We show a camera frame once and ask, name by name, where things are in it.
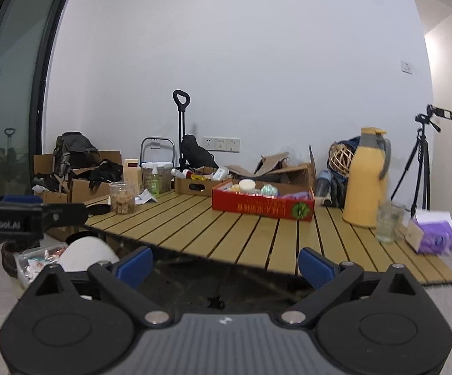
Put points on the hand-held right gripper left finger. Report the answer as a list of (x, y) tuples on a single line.
[(136, 264)]

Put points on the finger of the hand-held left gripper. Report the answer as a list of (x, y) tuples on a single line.
[(22, 199), (65, 215)]

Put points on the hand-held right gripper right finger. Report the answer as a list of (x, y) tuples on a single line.
[(317, 267)]

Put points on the purple towel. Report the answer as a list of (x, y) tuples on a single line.
[(297, 195)]

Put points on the red cardboard box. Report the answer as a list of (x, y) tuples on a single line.
[(257, 207)]

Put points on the white round ball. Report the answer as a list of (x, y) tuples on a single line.
[(247, 185)]

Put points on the brown cardboard box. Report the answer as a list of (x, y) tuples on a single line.
[(44, 168), (89, 191)]

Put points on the black round lid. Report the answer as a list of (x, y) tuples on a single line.
[(99, 209)]

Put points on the black bucket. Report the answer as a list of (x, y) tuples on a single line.
[(9, 258)]

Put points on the white dome-shaped object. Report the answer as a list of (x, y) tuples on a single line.
[(89, 254)]

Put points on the trash bin with clear bag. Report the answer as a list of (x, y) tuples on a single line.
[(36, 263)]

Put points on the glass jar of snacks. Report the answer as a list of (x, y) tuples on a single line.
[(122, 199)]

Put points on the black clothing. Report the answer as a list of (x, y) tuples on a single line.
[(106, 172)]

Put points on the grey backpack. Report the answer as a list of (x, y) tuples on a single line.
[(73, 152)]

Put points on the white paper leaflet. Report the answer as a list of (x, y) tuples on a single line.
[(146, 197)]

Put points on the beige carton with dark label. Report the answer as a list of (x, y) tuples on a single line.
[(132, 177)]

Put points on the blue water bottle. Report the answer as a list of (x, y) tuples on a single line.
[(322, 185)]

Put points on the glass of water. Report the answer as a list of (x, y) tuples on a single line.
[(389, 222)]

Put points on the green spray bottle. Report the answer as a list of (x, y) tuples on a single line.
[(154, 181)]

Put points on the clear jar of grains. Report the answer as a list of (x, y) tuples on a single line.
[(166, 177)]

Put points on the yellow thermos jug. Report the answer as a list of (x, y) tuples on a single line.
[(364, 187)]

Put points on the large open cardboard box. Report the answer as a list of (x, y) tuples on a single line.
[(300, 174)]

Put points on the white bottle with red cap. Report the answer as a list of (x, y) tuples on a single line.
[(181, 173)]

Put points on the rattan ball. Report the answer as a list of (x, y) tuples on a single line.
[(341, 159)]

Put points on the glass sliding door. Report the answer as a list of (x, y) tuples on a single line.
[(15, 86)]

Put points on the white metal step stool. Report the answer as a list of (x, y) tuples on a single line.
[(156, 146)]

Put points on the purple tissue box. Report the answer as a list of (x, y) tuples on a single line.
[(432, 234)]

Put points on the white tube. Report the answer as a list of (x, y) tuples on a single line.
[(221, 173)]

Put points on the black bag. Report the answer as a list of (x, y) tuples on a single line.
[(196, 152)]

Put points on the blue cloth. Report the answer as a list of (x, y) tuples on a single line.
[(354, 140)]

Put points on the black hand trolley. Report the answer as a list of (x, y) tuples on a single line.
[(180, 125)]

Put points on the black tripod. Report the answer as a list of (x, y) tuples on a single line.
[(421, 164)]

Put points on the white wall socket strip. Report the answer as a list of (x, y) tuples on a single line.
[(222, 144)]

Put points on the white wall switch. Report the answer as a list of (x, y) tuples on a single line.
[(407, 66)]

